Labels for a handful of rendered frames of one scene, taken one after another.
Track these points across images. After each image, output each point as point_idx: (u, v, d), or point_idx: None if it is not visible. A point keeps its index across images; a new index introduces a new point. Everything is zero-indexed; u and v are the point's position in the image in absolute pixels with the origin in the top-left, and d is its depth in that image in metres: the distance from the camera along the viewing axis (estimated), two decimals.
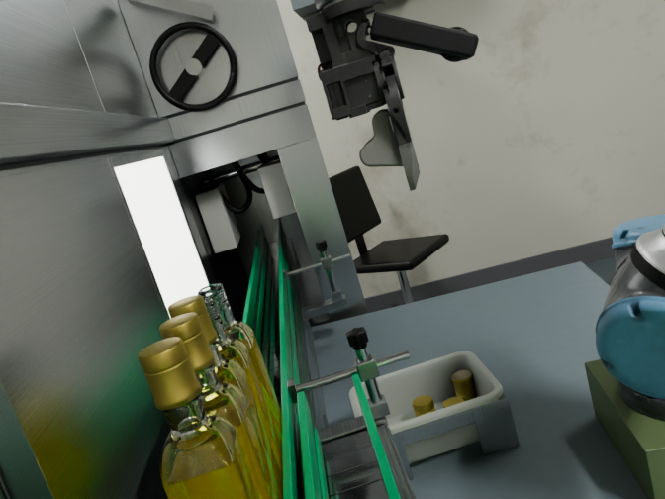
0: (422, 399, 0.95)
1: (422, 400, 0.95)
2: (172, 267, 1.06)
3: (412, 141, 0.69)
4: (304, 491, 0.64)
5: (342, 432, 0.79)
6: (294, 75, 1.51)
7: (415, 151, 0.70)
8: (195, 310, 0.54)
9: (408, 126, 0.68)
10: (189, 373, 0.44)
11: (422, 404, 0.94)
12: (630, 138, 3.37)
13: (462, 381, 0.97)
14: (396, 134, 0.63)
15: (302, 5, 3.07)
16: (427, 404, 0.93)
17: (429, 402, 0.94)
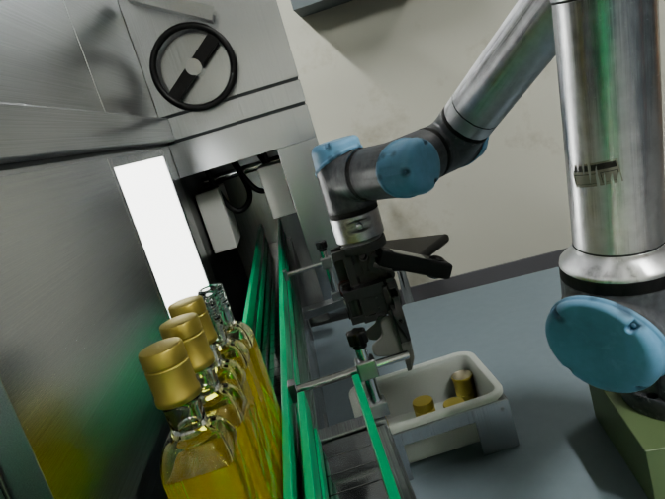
0: (422, 399, 0.95)
1: (422, 400, 0.95)
2: (172, 267, 1.06)
3: None
4: (304, 491, 0.64)
5: (342, 432, 0.79)
6: (294, 75, 1.51)
7: None
8: (195, 310, 0.54)
9: None
10: (189, 373, 0.44)
11: (422, 404, 0.94)
12: None
13: (462, 381, 0.97)
14: (400, 335, 0.88)
15: (302, 5, 3.07)
16: (427, 404, 0.93)
17: (429, 402, 0.94)
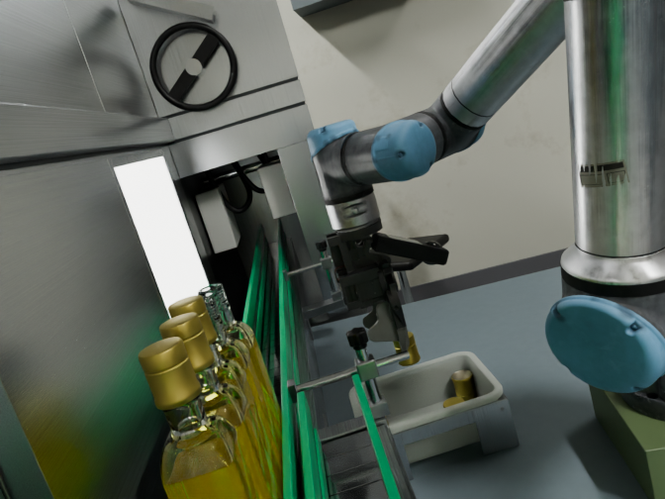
0: None
1: None
2: (172, 267, 1.06)
3: None
4: (304, 491, 0.64)
5: (342, 432, 0.79)
6: (294, 75, 1.51)
7: None
8: (195, 310, 0.54)
9: None
10: (189, 373, 0.44)
11: None
12: None
13: (462, 381, 0.97)
14: (395, 321, 0.88)
15: (302, 5, 3.07)
16: None
17: (410, 337, 0.91)
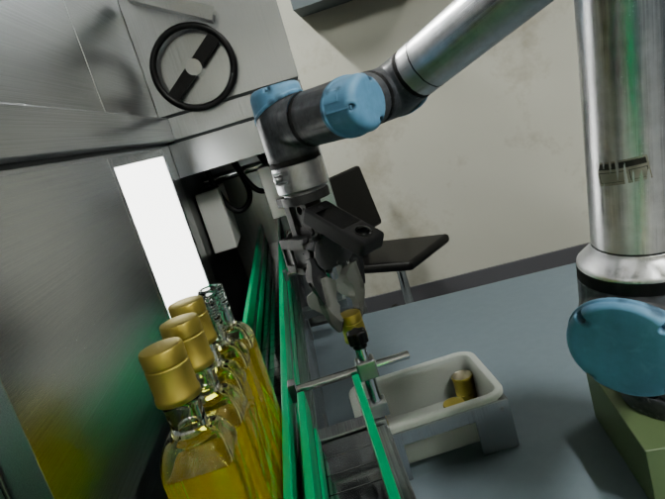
0: (349, 312, 0.88)
1: (348, 312, 0.88)
2: (172, 267, 1.06)
3: (354, 291, 0.88)
4: (304, 491, 0.64)
5: (342, 432, 0.79)
6: (294, 75, 1.51)
7: (359, 299, 0.88)
8: (195, 310, 0.54)
9: (348, 281, 0.87)
10: (189, 373, 0.44)
11: (341, 316, 0.87)
12: None
13: (462, 381, 0.97)
14: (317, 297, 0.85)
15: (302, 5, 3.07)
16: (342, 318, 0.87)
17: (346, 317, 0.86)
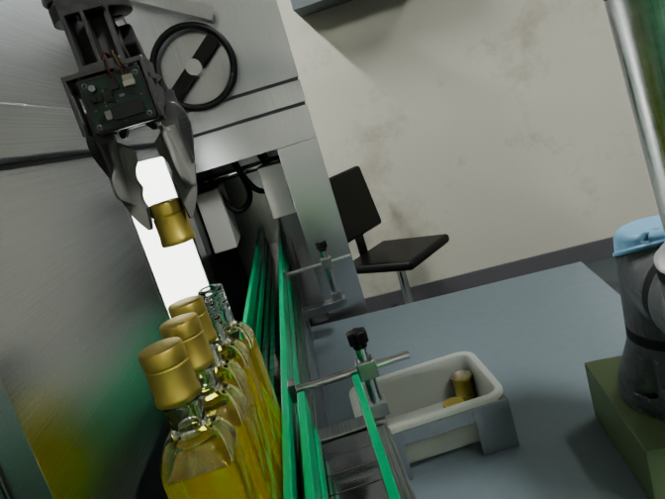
0: (161, 202, 0.60)
1: (163, 201, 0.60)
2: (172, 267, 1.06)
3: (139, 181, 0.59)
4: (304, 491, 0.64)
5: (342, 432, 0.79)
6: (294, 75, 1.51)
7: (140, 195, 0.60)
8: (195, 310, 0.54)
9: (138, 161, 0.59)
10: (189, 373, 0.44)
11: (176, 198, 0.59)
12: (630, 138, 3.37)
13: (462, 381, 0.97)
14: (189, 149, 0.58)
15: (302, 5, 3.07)
16: (180, 197, 0.60)
17: (178, 197, 0.61)
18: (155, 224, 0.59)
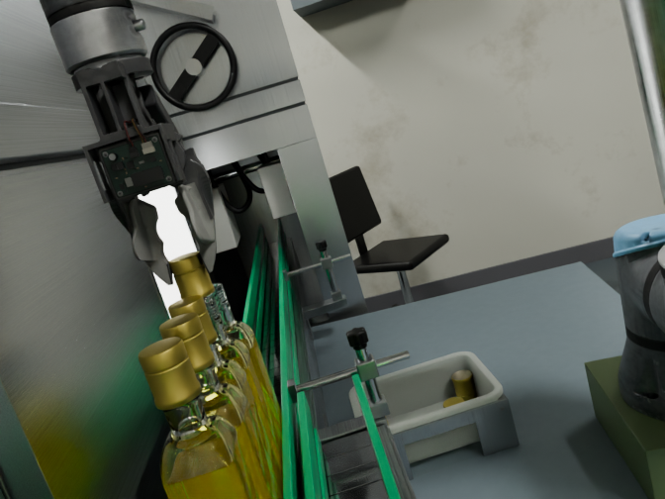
0: (182, 256, 0.60)
1: (183, 256, 0.60)
2: None
3: (159, 236, 0.60)
4: (304, 491, 0.64)
5: (342, 432, 0.79)
6: (294, 75, 1.51)
7: (160, 250, 0.61)
8: (195, 310, 0.54)
9: (158, 217, 0.60)
10: (189, 373, 0.44)
11: (195, 253, 0.60)
12: (630, 138, 3.37)
13: (462, 381, 0.97)
14: (208, 206, 0.59)
15: (302, 5, 3.07)
16: (200, 251, 0.61)
17: (198, 250, 0.61)
18: (175, 279, 0.60)
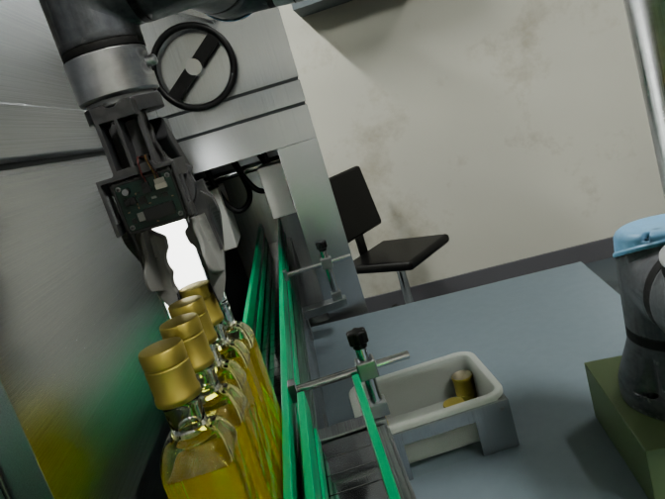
0: (192, 285, 0.61)
1: (193, 285, 0.61)
2: (172, 267, 1.06)
3: (169, 265, 0.61)
4: (304, 491, 0.64)
5: (342, 432, 0.79)
6: (294, 75, 1.51)
7: (170, 279, 0.61)
8: (195, 310, 0.54)
9: (168, 247, 0.61)
10: (189, 373, 0.44)
11: (205, 282, 0.61)
12: (630, 138, 3.37)
13: (462, 381, 0.97)
14: (218, 237, 0.59)
15: (302, 5, 3.07)
16: (209, 280, 0.62)
17: (207, 279, 0.62)
18: None
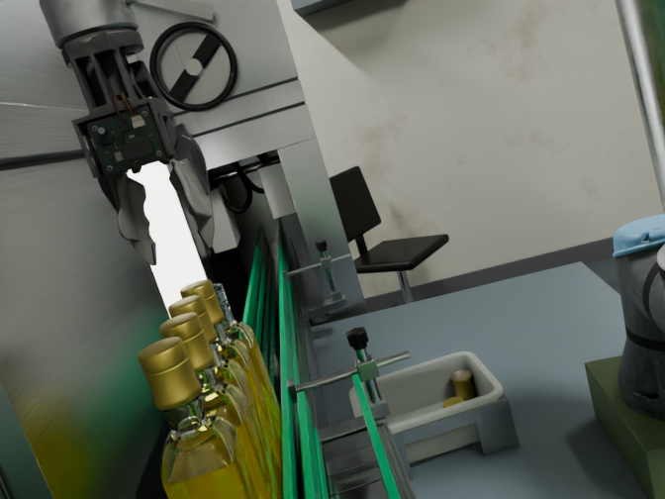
0: (192, 285, 0.61)
1: (194, 285, 0.61)
2: (172, 267, 1.06)
3: (145, 216, 0.60)
4: (304, 491, 0.64)
5: (342, 432, 0.79)
6: (294, 75, 1.51)
7: (145, 230, 0.60)
8: (195, 310, 0.54)
9: (146, 196, 0.59)
10: (189, 373, 0.44)
11: (206, 282, 0.61)
12: (630, 138, 3.37)
13: (462, 381, 0.97)
14: (203, 181, 0.58)
15: (302, 5, 3.07)
16: (210, 279, 0.62)
17: (208, 279, 0.62)
18: None
